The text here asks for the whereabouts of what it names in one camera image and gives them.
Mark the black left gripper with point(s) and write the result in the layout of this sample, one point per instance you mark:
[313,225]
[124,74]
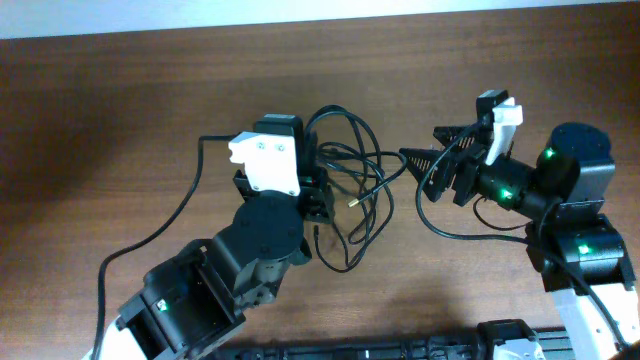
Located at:
[312,197]

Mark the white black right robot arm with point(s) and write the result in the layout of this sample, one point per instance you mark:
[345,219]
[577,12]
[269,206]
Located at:
[582,259]

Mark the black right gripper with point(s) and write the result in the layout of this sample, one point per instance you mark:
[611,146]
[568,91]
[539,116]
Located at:
[468,161]

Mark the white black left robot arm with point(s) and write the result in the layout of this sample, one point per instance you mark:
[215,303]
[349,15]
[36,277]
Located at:
[195,301]

